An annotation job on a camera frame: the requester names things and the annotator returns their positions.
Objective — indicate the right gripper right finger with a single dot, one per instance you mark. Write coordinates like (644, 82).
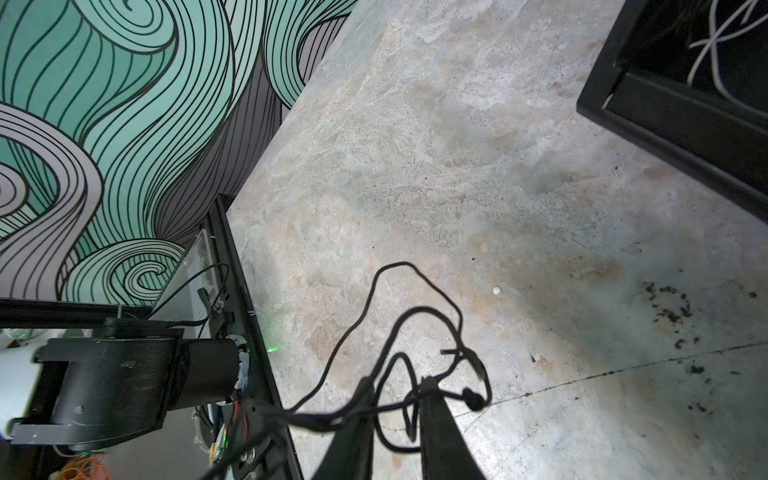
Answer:
(444, 453)

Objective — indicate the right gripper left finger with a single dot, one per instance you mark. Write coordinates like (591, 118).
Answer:
(350, 454)

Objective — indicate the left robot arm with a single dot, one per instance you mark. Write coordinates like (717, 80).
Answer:
(98, 392)

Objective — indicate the black plastic bin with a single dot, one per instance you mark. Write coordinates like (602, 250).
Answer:
(687, 82)

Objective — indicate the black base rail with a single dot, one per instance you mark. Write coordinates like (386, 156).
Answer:
(275, 457)

